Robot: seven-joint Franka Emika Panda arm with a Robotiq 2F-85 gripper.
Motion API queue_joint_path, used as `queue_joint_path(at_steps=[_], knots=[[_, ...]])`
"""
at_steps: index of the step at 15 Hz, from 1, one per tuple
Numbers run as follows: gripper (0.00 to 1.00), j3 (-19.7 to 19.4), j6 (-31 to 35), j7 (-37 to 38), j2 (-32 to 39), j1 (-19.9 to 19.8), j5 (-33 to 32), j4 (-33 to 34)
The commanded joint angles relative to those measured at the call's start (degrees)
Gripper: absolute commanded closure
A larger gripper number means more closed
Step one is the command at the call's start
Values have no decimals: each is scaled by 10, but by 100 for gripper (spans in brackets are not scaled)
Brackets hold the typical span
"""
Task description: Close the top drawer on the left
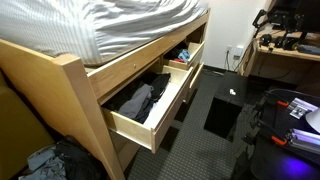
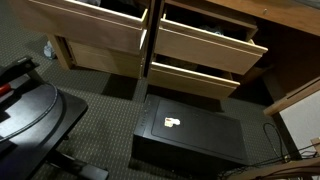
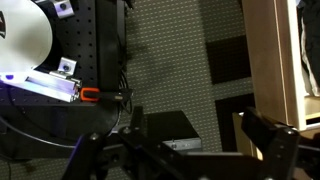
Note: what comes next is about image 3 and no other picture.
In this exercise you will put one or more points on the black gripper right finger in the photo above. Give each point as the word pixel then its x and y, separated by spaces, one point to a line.
pixel 280 150

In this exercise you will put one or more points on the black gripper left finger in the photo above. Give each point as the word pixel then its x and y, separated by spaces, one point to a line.
pixel 100 160

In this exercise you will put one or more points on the wide wooden drawer with clothes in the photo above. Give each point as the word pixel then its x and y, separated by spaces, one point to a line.
pixel 266 50

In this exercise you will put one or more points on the orange black clamp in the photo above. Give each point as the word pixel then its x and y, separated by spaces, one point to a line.
pixel 90 94

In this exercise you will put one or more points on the black box on floor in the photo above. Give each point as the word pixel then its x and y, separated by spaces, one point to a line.
pixel 170 128

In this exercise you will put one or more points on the grey folded garment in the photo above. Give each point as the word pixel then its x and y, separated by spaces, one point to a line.
pixel 311 70

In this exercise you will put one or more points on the aluminium extrusion bar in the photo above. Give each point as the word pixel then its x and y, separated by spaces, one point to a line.
pixel 43 85

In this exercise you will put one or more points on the black perforated robot table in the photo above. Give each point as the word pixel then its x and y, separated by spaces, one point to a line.
pixel 86 50

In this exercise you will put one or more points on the black folded garment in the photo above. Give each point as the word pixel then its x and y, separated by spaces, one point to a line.
pixel 313 30

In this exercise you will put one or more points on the aluminium angle bracket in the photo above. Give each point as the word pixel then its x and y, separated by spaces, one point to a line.
pixel 67 66
pixel 63 7

